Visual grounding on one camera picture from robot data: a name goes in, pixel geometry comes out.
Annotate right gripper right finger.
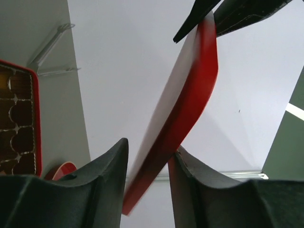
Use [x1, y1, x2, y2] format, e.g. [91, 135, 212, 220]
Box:
[168, 147, 304, 228]

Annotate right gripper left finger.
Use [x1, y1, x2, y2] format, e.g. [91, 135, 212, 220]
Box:
[0, 138, 128, 228]

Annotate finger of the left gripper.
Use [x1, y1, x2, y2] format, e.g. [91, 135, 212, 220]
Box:
[214, 0, 291, 37]
[173, 0, 223, 43]

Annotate red square box lid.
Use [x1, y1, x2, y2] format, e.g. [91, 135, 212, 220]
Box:
[122, 12, 218, 215]

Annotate red chocolate box tray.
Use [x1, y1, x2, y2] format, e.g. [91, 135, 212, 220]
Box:
[0, 60, 42, 176]

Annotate metal tongs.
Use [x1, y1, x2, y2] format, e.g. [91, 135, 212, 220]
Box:
[27, 23, 81, 77]

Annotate round red plate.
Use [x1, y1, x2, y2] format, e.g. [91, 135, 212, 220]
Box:
[44, 161, 77, 181]

